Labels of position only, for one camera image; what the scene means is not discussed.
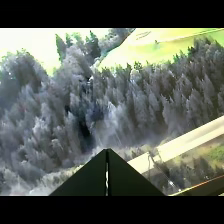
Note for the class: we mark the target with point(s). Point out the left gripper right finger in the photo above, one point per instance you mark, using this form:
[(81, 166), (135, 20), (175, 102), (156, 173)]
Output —
[(126, 180)]

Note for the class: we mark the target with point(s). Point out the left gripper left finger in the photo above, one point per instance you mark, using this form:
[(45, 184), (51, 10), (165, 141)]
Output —
[(90, 180)]

